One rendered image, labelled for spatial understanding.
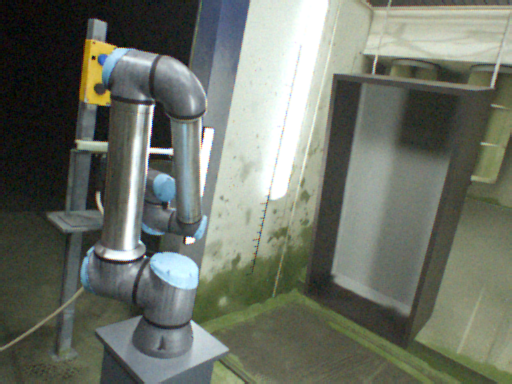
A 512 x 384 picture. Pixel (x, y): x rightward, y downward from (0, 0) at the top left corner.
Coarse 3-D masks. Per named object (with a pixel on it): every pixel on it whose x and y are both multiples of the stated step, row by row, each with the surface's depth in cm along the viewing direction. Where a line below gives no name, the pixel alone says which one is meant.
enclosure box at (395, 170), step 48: (336, 96) 183; (384, 96) 197; (432, 96) 182; (480, 96) 148; (336, 144) 196; (384, 144) 203; (432, 144) 187; (336, 192) 212; (384, 192) 209; (432, 192) 192; (336, 240) 230; (384, 240) 215; (432, 240) 162; (336, 288) 226; (384, 288) 222; (432, 288) 186; (384, 336) 188
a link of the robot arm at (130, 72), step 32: (128, 64) 96; (128, 96) 98; (128, 128) 101; (128, 160) 104; (128, 192) 107; (128, 224) 110; (96, 256) 112; (128, 256) 112; (96, 288) 114; (128, 288) 112
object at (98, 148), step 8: (80, 144) 154; (88, 144) 156; (96, 144) 159; (104, 144) 161; (88, 152) 157; (96, 152) 160; (104, 152) 163; (152, 152) 181; (160, 152) 185; (168, 152) 188; (104, 160) 164; (96, 168) 165; (104, 168) 165; (96, 176) 165; (104, 176) 166; (96, 184) 166
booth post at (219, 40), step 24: (216, 0) 184; (240, 0) 189; (216, 24) 185; (240, 24) 193; (192, 48) 196; (216, 48) 187; (240, 48) 198; (192, 72) 197; (216, 72) 191; (216, 96) 195; (216, 120) 200; (216, 144) 205; (216, 168) 210; (168, 240) 213
